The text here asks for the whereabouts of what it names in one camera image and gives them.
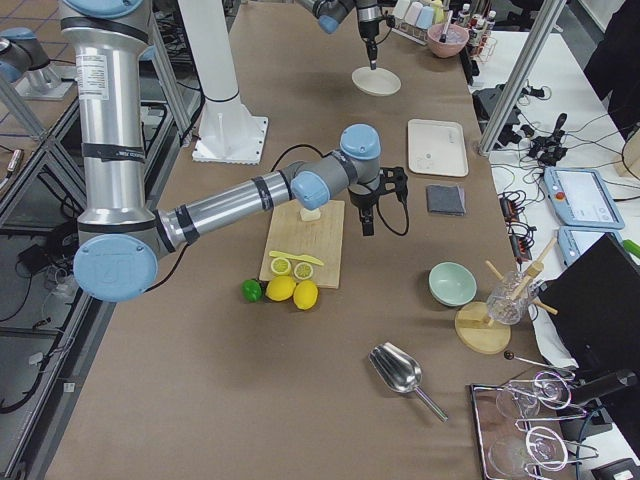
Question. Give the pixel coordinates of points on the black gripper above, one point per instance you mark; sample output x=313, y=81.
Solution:
x=362, y=198
x=369, y=33

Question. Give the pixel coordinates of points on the cream round plate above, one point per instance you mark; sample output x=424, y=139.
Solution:
x=377, y=82

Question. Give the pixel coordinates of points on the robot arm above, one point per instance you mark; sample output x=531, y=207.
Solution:
x=331, y=13
x=120, y=238

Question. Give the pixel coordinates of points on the cream rectangular tray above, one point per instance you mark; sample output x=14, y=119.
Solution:
x=437, y=148

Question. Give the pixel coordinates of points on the black tray with glasses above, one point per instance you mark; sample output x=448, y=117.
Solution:
x=517, y=427

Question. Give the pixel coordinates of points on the light green cup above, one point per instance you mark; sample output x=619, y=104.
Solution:
x=401, y=8

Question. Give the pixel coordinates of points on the wooden cutting board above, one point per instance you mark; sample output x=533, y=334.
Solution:
x=321, y=238

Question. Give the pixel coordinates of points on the pink cup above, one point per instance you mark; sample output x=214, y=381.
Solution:
x=413, y=13

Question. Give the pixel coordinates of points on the light blue cup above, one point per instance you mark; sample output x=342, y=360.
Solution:
x=425, y=18

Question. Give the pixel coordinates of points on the yellow plastic knife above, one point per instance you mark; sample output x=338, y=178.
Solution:
x=302, y=257

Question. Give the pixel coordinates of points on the folded grey cloth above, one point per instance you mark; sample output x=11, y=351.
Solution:
x=446, y=199

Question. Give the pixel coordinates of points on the pink bowl with ice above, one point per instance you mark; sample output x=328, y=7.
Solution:
x=457, y=38

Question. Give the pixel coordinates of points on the lemon half slice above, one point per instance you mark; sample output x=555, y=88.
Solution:
x=280, y=266
x=303, y=271

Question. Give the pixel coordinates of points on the whole yellow lemon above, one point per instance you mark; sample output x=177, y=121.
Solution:
x=280, y=288
x=305, y=295

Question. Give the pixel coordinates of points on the bottle rack with bottles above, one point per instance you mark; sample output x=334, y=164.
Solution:
x=479, y=24

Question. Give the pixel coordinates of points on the mint green bowl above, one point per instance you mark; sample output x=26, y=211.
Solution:
x=452, y=284

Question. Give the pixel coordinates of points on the green lime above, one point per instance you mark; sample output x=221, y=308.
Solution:
x=252, y=290

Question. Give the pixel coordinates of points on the wooden cup stand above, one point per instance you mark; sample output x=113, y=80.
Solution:
x=483, y=335

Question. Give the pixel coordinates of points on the metal scoop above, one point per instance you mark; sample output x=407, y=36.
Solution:
x=402, y=374

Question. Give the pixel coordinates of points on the clear glass cup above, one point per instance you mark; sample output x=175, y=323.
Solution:
x=504, y=309

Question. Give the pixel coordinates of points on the blue teach pendant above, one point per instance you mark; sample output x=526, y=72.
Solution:
x=580, y=198
x=574, y=241

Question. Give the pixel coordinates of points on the black monitor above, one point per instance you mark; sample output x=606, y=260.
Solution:
x=597, y=298

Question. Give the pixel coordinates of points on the white wire cup rack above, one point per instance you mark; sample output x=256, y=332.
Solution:
x=411, y=32

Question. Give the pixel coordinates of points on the white camera post with base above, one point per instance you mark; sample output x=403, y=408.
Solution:
x=228, y=132

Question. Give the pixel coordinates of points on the aluminium frame post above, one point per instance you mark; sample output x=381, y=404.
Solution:
x=543, y=25

